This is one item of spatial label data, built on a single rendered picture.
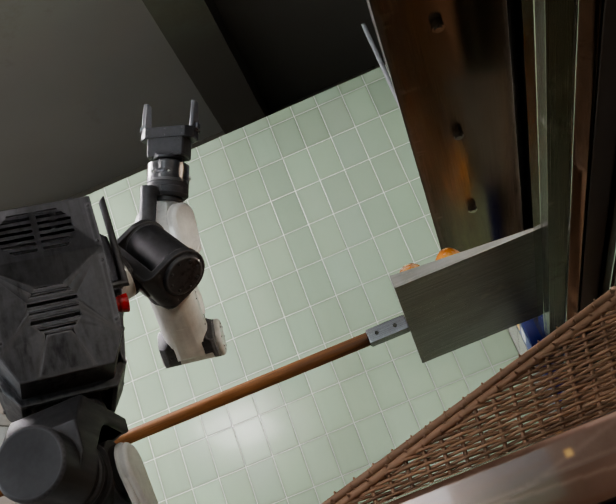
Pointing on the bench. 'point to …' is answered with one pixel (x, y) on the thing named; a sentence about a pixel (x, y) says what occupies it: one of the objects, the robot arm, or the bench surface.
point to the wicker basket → (609, 383)
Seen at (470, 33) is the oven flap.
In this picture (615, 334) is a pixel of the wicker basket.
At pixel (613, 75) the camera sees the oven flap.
